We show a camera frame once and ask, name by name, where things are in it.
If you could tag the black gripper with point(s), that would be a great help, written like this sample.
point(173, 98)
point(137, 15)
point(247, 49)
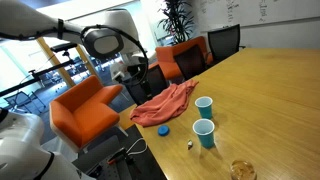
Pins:
point(136, 76)

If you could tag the blue plastic cup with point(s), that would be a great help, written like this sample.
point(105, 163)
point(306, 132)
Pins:
point(204, 107)
point(204, 133)

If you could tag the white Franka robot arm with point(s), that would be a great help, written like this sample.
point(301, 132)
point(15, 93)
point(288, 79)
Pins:
point(20, 20)

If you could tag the black office chair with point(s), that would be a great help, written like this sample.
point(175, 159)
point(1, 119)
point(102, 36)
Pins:
point(224, 41)
point(190, 62)
point(157, 80)

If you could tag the orange sofa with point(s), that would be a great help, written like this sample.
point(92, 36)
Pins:
point(168, 60)

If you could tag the salmon orange cloth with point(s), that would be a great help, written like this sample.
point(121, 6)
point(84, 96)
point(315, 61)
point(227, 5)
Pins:
point(163, 105)

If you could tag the blue round jar lid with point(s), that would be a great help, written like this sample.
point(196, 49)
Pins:
point(163, 130)

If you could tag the orange armchair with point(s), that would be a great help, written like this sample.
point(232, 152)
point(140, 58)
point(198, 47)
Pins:
point(86, 113)

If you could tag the green potted plant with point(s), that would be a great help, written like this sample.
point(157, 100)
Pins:
point(178, 20)

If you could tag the silver wrapped candy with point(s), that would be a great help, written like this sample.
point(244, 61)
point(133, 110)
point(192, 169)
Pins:
point(190, 144)

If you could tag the peanut butter jar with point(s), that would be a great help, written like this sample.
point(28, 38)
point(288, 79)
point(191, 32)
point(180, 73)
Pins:
point(242, 170)

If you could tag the black camera stand bar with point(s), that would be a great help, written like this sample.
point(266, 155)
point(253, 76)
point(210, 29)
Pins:
point(43, 71)

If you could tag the wall whiteboard with writing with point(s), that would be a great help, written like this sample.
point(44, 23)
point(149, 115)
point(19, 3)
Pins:
point(266, 11)

